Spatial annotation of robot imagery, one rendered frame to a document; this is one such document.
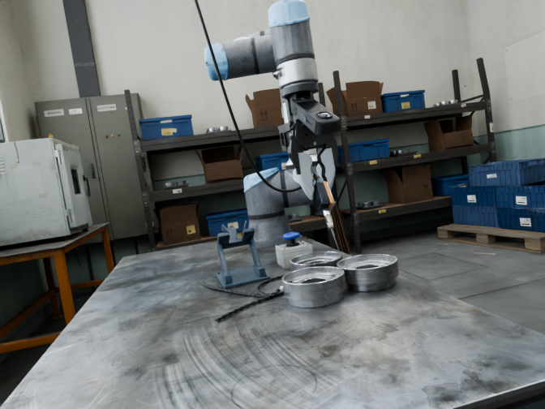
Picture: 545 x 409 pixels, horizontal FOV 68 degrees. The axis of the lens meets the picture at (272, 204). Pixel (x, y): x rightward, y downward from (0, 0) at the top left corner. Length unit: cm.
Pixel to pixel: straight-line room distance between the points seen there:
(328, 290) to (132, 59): 445
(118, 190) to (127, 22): 184
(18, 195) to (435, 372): 269
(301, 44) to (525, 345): 57
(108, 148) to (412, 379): 425
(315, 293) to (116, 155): 398
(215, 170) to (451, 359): 380
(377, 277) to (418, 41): 528
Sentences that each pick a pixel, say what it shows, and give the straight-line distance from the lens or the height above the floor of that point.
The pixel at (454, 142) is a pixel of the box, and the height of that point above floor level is 107.
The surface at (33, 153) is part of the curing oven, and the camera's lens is 288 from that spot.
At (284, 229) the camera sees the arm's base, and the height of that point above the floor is 84.
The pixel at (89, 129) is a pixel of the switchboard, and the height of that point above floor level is 172.
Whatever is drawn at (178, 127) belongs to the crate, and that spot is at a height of 160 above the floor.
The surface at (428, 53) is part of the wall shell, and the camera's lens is 589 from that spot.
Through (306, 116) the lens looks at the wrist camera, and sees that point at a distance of 71.
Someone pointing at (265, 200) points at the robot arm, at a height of 94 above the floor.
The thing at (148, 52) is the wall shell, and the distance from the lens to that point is 493.
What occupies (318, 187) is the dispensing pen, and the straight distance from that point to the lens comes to 75.
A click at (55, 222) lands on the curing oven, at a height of 90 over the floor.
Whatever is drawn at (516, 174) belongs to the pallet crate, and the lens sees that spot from 442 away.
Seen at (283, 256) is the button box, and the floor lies 83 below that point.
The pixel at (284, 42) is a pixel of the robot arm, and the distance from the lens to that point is 78.
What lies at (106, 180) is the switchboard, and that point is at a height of 118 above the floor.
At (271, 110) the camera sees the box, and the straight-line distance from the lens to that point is 434.
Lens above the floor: 102
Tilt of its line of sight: 4 degrees down
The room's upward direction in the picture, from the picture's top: 8 degrees counter-clockwise
